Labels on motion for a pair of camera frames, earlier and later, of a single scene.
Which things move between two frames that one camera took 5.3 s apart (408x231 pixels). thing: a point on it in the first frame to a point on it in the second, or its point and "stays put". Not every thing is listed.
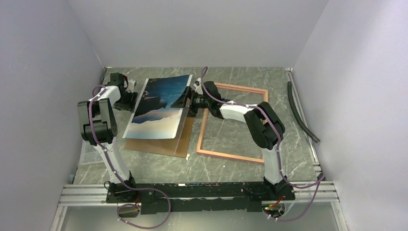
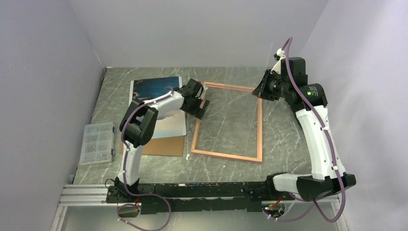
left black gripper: [130, 106] to [197, 112]
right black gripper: [181, 102] to [261, 91]
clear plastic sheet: [183, 122] to [233, 101]
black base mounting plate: [197, 197] stays put
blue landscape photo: [152, 117] stays put
